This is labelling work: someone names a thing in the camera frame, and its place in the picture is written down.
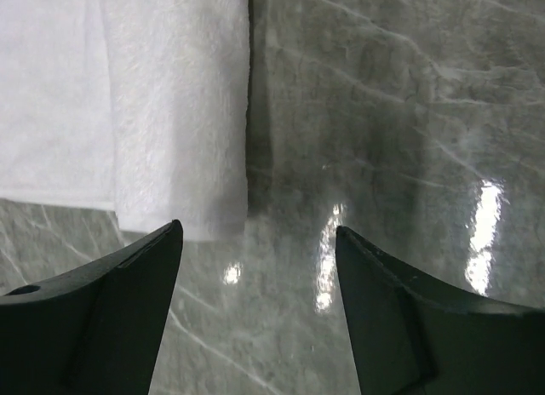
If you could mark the white terry towel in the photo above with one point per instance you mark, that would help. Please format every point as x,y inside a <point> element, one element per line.
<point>133,106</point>

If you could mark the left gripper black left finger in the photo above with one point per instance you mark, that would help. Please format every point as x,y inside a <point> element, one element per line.
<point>96,329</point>

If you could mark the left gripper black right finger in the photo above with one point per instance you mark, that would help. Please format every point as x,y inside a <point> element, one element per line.
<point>412,333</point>

